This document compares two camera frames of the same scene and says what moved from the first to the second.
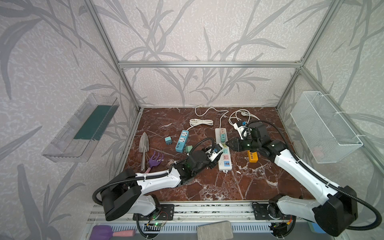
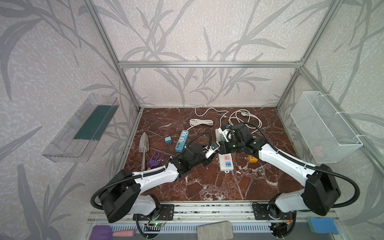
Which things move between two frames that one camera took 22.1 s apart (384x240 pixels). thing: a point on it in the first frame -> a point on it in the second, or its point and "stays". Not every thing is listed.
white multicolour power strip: x=224 y=161 stays
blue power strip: x=182 y=141 stays
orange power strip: x=253 y=156 stays
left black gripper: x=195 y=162 -> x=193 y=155
